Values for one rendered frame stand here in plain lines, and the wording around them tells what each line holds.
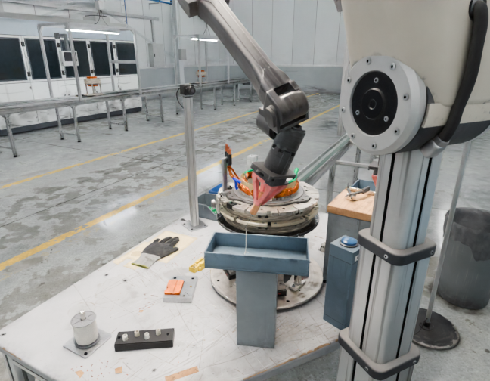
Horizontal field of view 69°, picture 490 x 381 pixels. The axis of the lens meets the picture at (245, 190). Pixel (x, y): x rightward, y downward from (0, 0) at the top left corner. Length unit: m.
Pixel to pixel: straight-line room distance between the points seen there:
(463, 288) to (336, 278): 1.71
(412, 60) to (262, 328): 0.71
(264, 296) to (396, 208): 0.41
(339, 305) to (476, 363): 1.42
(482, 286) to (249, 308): 1.93
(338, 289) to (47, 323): 0.83
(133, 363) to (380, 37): 0.89
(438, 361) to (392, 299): 1.58
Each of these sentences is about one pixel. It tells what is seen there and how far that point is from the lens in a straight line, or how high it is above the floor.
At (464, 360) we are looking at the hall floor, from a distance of 2.37.
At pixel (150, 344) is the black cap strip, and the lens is 1.04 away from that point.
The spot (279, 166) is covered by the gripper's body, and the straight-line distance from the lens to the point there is 0.78.
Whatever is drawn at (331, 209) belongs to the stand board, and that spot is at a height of 1.06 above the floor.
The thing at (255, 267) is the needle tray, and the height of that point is 1.03.
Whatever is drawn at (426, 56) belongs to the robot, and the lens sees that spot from 0.55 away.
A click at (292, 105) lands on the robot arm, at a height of 1.41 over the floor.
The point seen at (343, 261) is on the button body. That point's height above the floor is 1.00.
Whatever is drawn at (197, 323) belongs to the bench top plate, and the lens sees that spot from 1.10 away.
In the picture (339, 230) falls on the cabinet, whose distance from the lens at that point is 1.16.
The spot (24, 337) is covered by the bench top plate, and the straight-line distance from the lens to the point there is 1.21.
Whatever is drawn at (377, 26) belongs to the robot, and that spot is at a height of 1.54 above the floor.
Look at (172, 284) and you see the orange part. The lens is 1.21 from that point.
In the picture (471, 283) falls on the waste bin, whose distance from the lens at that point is 2.63.
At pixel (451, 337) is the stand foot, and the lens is 2.45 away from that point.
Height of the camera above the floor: 1.50
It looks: 21 degrees down
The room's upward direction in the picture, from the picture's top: straight up
